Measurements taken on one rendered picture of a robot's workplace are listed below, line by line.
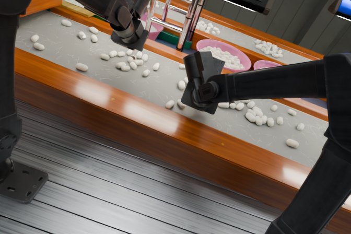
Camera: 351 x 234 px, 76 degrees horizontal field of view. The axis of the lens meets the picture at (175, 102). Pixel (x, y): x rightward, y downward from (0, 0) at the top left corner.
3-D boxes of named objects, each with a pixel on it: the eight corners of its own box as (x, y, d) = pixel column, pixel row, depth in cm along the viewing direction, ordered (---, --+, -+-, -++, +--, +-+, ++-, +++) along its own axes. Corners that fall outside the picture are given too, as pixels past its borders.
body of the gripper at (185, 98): (188, 81, 66) (189, 76, 58) (221, 94, 65) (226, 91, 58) (179, 102, 65) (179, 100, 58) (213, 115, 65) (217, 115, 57)
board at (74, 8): (88, 18, 94) (88, 14, 93) (55, 4, 94) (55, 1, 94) (123, 1, 120) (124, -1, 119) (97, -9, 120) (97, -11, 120)
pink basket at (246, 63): (249, 92, 103) (260, 74, 97) (194, 81, 96) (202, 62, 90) (233, 61, 123) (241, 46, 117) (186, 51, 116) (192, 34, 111)
